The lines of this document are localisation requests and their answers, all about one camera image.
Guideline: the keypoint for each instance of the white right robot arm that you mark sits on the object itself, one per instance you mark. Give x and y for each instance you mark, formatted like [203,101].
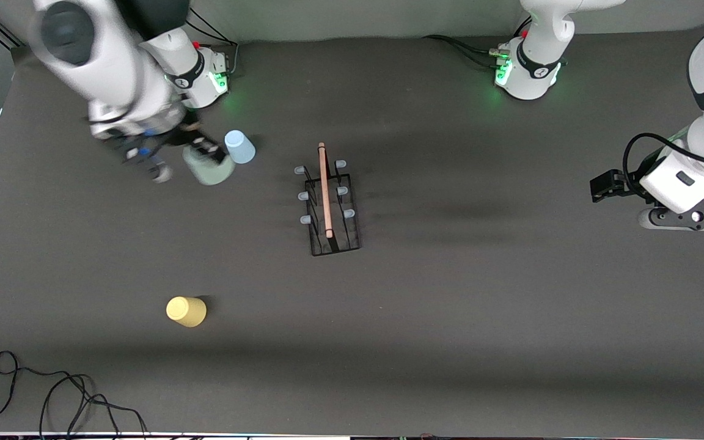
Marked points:
[101,55]

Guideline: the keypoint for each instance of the yellow plastic cup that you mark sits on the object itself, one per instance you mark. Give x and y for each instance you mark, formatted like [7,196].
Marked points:
[186,311]

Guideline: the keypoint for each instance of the pale green plastic cup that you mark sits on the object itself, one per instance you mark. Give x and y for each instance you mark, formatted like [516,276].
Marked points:
[208,174]

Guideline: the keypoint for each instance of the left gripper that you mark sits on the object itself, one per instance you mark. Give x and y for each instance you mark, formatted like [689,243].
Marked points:
[629,184]

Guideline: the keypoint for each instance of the light blue plastic cup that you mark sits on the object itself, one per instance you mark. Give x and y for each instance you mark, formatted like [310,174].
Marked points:
[242,150]

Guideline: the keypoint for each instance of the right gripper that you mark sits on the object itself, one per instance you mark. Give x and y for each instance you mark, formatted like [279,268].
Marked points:
[176,138]

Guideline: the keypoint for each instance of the dark grey table cloth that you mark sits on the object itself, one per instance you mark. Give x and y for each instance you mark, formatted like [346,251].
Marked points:
[388,305]

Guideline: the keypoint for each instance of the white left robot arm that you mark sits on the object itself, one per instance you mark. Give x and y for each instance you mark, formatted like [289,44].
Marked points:
[541,36]

